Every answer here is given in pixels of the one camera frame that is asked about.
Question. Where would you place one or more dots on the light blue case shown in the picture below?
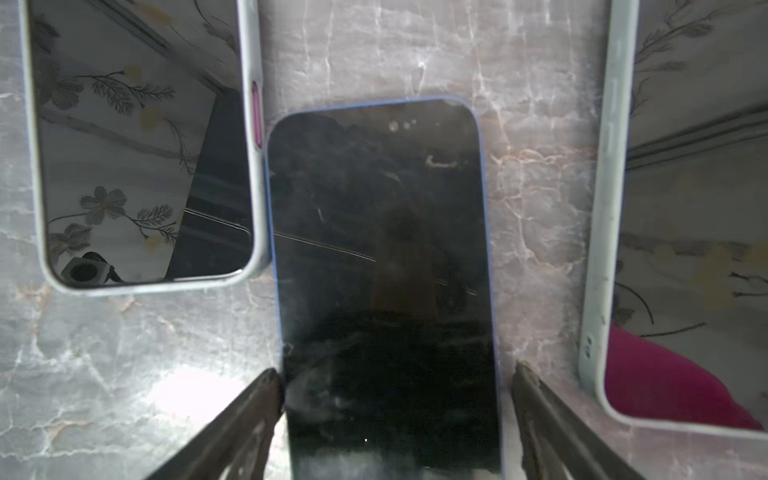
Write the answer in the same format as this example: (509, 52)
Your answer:
(255, 150)
(606, 210)

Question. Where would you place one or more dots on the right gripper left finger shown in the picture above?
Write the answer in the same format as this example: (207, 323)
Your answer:
(236, 444)

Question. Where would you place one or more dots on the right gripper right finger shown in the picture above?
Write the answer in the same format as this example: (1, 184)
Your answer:
(556, 443)

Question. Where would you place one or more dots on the blue-edged phone front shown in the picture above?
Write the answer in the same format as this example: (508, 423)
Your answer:
(690, 240)

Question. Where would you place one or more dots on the blue-edged phone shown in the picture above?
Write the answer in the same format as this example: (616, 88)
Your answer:
(690, 240)
(381, 260)

